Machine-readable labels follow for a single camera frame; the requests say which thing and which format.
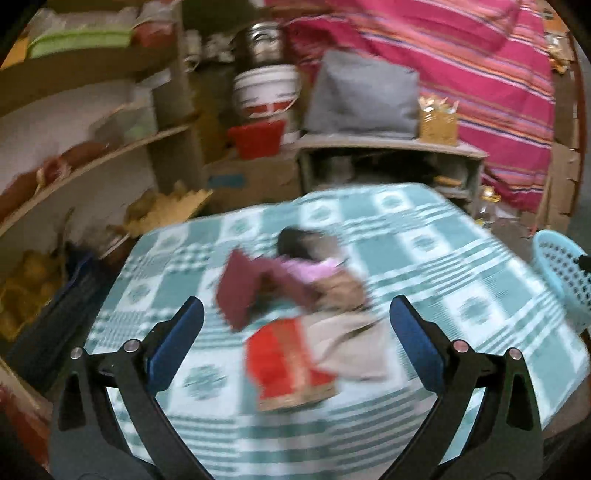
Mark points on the black foil packet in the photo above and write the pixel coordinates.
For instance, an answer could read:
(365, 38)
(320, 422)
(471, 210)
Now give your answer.
(308, 245)

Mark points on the pink wrapper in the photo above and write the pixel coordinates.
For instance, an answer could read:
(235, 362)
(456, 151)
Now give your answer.
(308, 271)

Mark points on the red plastic basin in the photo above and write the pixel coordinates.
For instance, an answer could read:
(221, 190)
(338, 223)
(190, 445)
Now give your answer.
(257, 140)

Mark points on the striped magenta cloth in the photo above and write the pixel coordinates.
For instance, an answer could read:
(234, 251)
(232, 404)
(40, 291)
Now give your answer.
(488, 56)

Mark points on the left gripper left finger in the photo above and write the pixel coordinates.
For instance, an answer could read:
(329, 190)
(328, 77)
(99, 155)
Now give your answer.
(86, 441)

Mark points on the grey fabric bag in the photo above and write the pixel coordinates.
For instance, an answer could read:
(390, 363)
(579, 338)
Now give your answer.
(358, 95)

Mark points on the red gold packet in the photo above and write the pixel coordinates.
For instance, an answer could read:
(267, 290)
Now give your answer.
(279, 365)

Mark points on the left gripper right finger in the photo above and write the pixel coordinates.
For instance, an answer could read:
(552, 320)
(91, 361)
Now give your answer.
(506, 439)

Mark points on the grey printed paper packet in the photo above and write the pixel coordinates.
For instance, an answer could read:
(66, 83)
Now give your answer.
(351, 345)

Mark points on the wooden curved shelf rack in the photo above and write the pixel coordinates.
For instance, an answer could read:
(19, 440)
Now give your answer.
(98, 112)

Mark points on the yellow mesh potato bag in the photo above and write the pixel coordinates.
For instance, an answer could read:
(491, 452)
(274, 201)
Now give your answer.
(31, 285)

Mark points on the grey low shelf unit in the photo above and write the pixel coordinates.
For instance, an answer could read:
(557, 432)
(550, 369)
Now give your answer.
(335, 160)

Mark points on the brown wrapper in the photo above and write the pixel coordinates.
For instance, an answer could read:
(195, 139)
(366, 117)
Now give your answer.
(341, 292)

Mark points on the maroon packet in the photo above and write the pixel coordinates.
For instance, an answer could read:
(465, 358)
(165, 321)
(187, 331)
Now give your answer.
(247, 285)

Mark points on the white plastic bucket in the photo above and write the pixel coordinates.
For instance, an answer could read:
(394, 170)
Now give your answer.
(266, 91)

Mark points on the light blue plastic basket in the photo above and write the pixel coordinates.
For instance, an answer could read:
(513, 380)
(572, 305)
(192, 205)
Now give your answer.
(565, 268)

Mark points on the blue plastic crate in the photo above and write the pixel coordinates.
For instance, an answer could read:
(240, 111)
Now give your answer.
(40, 351)

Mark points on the yellow egg tray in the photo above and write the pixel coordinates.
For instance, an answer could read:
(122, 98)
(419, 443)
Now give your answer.
(154, 210)

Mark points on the yellow utensil holder box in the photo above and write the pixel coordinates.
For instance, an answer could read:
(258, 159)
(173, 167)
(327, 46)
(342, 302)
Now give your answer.
(438, 120)

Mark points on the cardboard box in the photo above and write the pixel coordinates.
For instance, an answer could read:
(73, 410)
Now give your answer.
(238, 183)

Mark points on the steel cooking pot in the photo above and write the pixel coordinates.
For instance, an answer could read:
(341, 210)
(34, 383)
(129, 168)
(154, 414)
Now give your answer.
(258, 45)

